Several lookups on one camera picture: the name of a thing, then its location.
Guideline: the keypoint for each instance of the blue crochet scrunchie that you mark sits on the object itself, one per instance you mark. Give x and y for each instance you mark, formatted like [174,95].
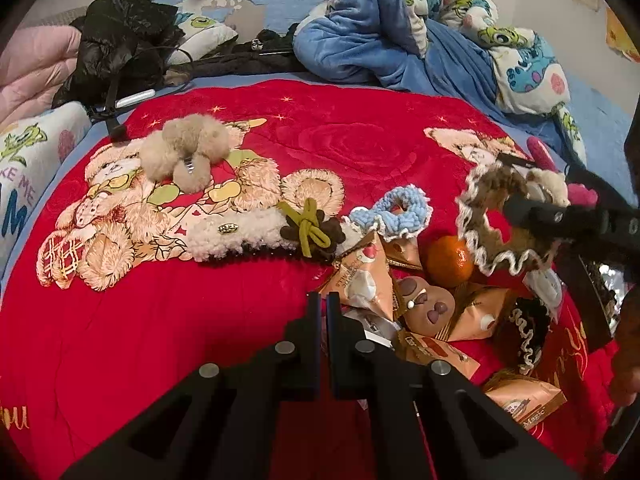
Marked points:
[395,212]

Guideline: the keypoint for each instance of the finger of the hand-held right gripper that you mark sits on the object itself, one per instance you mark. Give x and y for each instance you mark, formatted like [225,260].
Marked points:
[595,186]
[560,222]

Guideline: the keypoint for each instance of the blue cartoon print duvet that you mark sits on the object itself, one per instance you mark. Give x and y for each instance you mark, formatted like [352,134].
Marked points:
[400,45]

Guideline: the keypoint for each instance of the brown bear face clip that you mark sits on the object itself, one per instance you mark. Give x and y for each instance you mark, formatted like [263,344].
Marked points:
[427,307]

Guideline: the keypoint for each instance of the black puffer jacket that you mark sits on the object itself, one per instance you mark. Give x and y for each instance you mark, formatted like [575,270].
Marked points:
[120,40]

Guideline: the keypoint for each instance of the black knit garment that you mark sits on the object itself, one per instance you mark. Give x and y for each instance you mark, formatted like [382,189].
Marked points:
[250,57]

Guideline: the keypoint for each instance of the red bear print blanket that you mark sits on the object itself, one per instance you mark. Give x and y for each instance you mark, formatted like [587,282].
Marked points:
[200,320]

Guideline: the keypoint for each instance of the brown scrunchie with white trim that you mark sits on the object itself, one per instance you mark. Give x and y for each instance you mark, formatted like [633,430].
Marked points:
[480,210]

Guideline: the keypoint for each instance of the blue bed sheet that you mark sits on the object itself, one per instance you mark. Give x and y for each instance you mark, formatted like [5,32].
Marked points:
[590,105]

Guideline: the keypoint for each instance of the tangerine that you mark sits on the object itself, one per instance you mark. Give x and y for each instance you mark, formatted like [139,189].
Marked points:
[447,262]

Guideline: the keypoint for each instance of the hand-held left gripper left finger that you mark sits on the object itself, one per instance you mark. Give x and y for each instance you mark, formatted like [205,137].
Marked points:
[314,340]

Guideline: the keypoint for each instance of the pink quilt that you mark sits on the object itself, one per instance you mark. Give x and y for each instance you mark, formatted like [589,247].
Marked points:
[30,70]

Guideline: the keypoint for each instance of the dark brown scrunchie white trim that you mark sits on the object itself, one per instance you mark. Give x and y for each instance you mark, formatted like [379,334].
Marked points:
[525,335]

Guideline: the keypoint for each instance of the yellow wall sticker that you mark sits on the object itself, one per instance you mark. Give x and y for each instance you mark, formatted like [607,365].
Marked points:
[622,35]

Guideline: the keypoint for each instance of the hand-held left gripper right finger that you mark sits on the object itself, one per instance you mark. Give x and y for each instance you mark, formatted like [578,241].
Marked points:
[334,340]

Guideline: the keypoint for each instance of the dark brown hair bow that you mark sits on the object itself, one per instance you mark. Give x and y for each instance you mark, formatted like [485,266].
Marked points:
[330,232]

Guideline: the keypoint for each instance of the pink plush toy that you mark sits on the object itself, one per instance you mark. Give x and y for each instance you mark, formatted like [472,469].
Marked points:
[580,194]

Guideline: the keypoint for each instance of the cream plush toy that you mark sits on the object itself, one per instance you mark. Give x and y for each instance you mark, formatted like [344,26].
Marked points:
[547,182]

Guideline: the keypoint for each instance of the small cartoon print pillow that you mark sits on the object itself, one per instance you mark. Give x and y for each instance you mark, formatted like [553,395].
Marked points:
[200,25]

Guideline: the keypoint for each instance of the white fluffy hair clip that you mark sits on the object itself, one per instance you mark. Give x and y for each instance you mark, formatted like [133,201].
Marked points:
[230,232]

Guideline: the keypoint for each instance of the black white selfie stick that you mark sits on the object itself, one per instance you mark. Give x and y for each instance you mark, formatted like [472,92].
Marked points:
[135,97]

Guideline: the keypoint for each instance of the triangular orange snack packet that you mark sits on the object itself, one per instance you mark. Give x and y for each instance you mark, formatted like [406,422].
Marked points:
[362,275]
[477,315]
[402,252]

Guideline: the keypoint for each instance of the large cartoon print pillow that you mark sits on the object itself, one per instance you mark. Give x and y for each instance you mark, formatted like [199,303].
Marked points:
[30,170]

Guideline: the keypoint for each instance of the person's right hand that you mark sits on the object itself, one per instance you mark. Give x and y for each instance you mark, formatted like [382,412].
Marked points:
[626,360]

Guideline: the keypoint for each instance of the beige fluffy hair claw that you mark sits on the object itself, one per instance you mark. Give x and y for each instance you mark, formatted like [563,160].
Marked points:
[185,152]

